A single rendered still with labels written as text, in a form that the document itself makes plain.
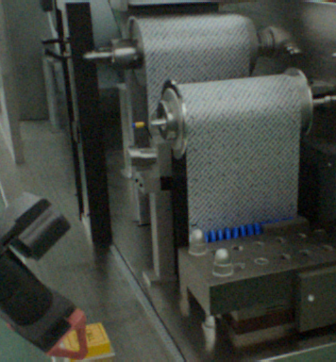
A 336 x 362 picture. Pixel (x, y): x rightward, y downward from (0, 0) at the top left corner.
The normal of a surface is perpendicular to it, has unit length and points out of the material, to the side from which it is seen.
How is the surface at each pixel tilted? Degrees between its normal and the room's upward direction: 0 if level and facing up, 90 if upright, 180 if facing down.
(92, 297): 0
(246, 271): 0
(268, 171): 90
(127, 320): 0
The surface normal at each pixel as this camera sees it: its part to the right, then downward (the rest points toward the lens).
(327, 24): -0.93, 0.16
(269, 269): -0.02, -0.92
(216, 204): 0.37, 0.36
